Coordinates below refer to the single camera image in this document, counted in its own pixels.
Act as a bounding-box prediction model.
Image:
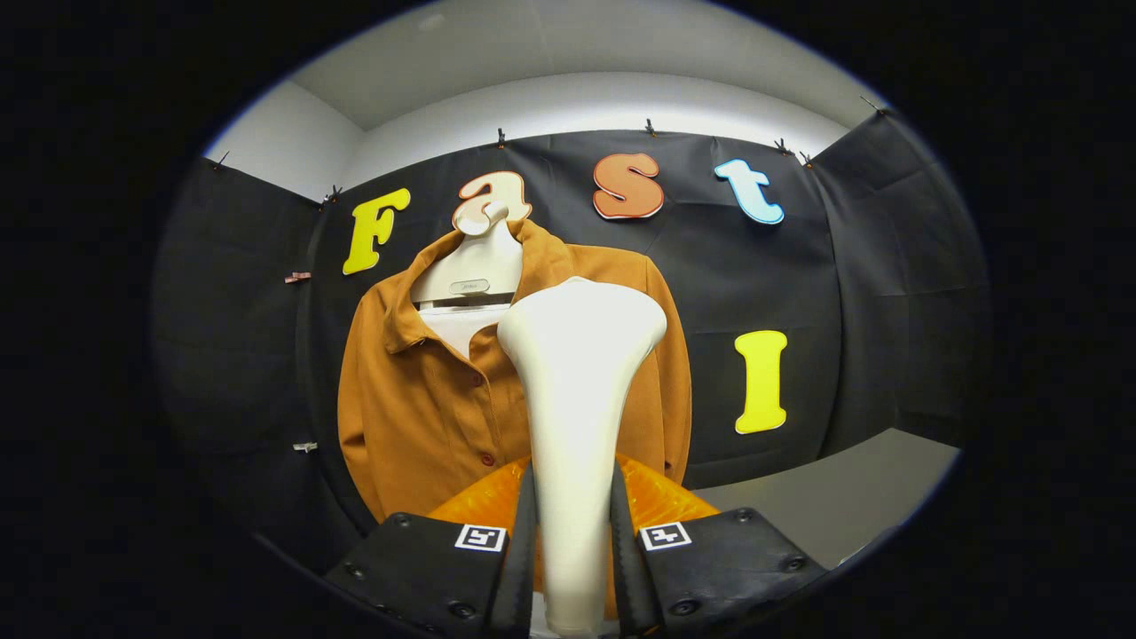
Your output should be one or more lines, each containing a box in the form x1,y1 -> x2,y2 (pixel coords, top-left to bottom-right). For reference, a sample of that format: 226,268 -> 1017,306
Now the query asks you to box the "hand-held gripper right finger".
609,453 -> 830,638

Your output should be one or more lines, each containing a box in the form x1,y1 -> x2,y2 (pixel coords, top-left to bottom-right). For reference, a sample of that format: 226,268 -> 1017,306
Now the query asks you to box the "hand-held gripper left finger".
323,454 -> 539,639

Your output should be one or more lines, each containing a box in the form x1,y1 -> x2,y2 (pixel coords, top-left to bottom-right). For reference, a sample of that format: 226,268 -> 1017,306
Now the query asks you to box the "orange-brown button shirt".
336,218 -> 694,525

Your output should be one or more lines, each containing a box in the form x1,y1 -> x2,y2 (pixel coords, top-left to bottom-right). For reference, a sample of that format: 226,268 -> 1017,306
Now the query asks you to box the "white garment steamer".
496,276 -> 669,636

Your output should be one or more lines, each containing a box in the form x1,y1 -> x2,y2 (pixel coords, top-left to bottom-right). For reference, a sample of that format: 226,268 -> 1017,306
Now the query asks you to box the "white plastic hanger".
409,201 -> 525,308

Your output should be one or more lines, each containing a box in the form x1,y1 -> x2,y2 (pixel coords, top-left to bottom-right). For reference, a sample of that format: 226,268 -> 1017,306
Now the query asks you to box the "black backdrop cloth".
149,110 -> 991,571

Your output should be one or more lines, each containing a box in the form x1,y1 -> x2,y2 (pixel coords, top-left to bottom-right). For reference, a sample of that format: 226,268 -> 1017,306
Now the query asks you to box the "row of black clips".
209,94 -> 888,207

